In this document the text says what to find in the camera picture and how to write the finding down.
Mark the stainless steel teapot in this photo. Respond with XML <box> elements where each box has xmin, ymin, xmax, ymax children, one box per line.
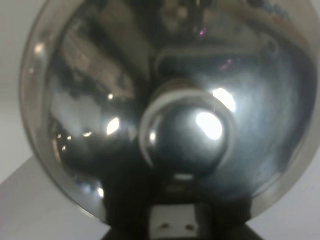
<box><xmin>19</xmin><ymin>0</ymin><xmax>320</xmax><ymax>225</ymax></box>

